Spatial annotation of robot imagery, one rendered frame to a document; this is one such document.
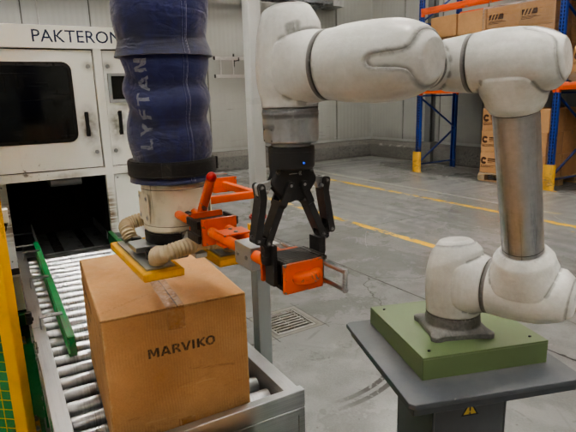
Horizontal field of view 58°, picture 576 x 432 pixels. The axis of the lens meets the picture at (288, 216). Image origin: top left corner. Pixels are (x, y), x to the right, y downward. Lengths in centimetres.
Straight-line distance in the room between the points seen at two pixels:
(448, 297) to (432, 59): 93
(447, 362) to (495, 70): 75
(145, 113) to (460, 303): 97
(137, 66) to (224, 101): 986
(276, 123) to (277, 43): 12
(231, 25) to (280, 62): 1056
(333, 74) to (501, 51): 55
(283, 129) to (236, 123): 1047
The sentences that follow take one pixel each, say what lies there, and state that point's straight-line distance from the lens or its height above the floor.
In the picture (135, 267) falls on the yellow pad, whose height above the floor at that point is 110.
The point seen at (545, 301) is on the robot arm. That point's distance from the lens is 144.
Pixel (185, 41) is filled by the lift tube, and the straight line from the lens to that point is 129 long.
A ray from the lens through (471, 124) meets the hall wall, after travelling 1132.
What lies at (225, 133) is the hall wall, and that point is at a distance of 1115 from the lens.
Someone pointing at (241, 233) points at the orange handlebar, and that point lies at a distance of 106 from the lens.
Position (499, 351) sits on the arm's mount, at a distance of 156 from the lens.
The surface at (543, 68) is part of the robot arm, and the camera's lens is 118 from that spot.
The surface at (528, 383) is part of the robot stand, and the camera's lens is 154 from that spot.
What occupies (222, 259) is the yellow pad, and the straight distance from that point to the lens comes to 130.
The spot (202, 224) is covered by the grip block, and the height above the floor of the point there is 123.
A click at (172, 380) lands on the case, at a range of 154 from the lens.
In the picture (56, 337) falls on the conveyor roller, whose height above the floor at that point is 53.
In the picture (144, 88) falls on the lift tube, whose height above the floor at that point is 152.
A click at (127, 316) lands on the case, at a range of 144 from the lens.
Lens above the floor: 149
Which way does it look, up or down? 13 degrees down
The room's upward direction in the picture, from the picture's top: 2 degrees counter-clockwise
